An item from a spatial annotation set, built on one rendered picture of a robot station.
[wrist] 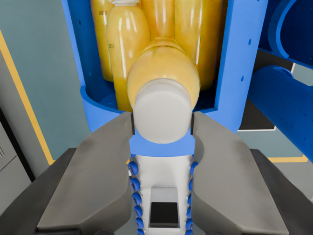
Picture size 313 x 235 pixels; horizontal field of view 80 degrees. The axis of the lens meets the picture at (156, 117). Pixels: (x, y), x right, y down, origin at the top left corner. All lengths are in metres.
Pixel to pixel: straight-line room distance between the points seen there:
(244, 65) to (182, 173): 0.52
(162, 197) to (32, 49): 1.42
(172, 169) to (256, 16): 0.55
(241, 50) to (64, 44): 1.46
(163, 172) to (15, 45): 1.46
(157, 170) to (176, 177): 0.08
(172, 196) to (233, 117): 0.51
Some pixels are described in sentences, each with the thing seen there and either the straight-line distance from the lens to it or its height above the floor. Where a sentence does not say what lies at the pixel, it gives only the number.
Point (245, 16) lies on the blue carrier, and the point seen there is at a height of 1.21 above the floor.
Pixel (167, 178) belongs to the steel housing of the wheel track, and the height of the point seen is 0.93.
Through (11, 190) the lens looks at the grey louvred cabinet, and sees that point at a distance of 2.23.
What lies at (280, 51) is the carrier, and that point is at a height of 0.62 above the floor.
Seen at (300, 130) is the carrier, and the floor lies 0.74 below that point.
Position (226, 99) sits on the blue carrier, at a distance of 0.24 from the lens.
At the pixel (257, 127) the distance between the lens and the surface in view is 1.67.
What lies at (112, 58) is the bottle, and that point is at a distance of 0.31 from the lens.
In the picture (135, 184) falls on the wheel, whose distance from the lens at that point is 0.68.
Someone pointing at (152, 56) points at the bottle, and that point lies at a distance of 0.16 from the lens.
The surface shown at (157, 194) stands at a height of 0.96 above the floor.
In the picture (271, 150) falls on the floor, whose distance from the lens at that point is 2.08.
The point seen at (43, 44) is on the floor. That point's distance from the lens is 1.68.
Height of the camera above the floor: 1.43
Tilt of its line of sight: 61 degrees down
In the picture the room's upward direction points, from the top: 176 degrees counter-clockwise
